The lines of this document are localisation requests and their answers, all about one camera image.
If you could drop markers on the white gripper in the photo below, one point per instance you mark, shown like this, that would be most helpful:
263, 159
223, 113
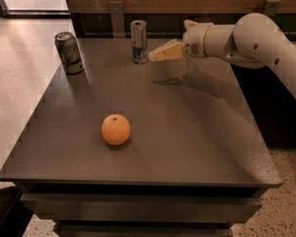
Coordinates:
195, 39

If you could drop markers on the silver blue redbull can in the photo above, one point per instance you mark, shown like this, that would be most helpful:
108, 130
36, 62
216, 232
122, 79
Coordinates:
139, 41

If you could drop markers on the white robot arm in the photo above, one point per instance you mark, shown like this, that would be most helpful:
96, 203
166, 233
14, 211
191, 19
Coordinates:
254, 41

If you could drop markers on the dark soda can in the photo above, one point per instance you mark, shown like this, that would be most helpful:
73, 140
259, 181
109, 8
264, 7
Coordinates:
68, 51

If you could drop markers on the dark grey table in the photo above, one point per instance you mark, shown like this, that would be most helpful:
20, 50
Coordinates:
194, 165

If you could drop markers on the orange fruit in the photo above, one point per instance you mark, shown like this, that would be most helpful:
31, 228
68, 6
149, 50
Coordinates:
115, 129

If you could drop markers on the black object bottom left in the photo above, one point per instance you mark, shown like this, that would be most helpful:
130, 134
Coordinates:
14, 216

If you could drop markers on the left metal bracket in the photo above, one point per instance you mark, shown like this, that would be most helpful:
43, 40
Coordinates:
117, 19

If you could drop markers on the metal bracket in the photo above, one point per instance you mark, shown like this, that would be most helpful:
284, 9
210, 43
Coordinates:
117, 19
271, 7

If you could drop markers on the wooden wall bench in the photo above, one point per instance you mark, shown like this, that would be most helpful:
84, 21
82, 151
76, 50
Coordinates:
92, 18

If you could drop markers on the right metal bracket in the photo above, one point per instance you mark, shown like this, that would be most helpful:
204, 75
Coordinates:
271, 7

